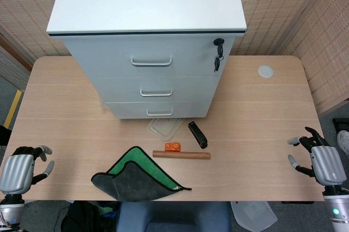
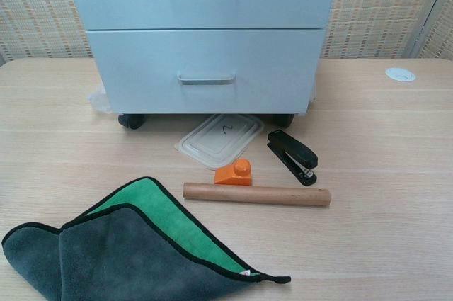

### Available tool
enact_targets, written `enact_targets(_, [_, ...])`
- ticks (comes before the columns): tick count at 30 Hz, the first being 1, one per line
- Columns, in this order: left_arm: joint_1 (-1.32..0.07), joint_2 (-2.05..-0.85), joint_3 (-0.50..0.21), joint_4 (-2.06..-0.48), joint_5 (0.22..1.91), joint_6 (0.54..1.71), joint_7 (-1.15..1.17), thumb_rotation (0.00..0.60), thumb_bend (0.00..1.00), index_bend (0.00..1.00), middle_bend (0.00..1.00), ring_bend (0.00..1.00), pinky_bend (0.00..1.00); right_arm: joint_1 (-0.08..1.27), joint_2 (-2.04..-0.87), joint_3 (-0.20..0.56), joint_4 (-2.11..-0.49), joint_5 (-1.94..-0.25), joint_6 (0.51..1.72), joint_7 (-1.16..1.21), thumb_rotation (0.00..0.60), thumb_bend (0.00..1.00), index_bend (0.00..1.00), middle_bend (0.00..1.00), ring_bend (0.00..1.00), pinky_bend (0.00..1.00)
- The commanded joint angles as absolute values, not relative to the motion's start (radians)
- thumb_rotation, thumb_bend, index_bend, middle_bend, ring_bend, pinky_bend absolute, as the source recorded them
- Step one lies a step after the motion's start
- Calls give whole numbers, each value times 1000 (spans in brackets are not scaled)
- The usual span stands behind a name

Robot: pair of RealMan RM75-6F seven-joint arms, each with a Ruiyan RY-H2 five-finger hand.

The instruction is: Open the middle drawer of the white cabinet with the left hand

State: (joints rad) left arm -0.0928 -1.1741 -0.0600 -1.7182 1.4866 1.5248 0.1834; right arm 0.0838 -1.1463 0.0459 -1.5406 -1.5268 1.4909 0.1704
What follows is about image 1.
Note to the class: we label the black key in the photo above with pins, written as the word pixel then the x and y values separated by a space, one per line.
pixel 220 50
pixel 217 64

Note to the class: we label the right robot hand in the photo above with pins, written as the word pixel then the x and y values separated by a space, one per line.
pixel 327 163

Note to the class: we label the black bag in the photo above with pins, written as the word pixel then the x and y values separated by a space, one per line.
pixel 79 218

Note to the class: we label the clear plastic container lid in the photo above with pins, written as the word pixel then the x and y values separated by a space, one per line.
pixel 163 129

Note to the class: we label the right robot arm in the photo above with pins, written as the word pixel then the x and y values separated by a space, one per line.
pixel 338 210

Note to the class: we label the grey shoe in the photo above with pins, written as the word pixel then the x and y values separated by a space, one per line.
pixel 344 143

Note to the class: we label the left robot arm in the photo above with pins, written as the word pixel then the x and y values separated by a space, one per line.
pixel 9 213

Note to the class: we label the black stapler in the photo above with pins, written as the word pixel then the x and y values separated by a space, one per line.
pixel 197 135

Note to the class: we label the yellow floor tape strip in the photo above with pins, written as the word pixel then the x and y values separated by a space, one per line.
pixel 13 109

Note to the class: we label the translucent white plastic bin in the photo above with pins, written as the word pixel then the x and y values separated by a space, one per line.
pixel 253 215

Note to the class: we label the white cabinet drawer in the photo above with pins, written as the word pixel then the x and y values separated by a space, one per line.
pixel 191 90
pixel 131 110

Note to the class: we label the brown wooden cylinder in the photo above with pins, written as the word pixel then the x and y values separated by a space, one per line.
pixel 181 155

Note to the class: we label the blue chair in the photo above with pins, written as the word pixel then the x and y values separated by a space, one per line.
pixel 174 218

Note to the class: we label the orange plastic block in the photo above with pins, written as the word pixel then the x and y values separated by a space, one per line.
pixel 172 147

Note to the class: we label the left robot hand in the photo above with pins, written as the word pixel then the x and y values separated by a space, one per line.
pixel 16 172

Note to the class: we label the white drawer with key lock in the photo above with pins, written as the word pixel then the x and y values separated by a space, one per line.
pixel 114 60

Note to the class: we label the grey and green cloth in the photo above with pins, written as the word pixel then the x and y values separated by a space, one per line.
pixel 131 183

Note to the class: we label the black cabinet lock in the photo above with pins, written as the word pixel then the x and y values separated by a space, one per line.
pixel 219 41

